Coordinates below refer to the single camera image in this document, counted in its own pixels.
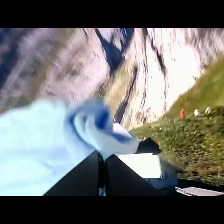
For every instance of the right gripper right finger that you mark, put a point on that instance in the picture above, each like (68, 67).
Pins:
(128, 181)

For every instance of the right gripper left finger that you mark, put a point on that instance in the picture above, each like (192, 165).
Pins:
(81, 180)

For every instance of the light blue garment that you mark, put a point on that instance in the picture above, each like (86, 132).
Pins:
(33, 146)

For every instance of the silver frame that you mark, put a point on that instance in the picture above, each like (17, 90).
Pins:
(200, 191)

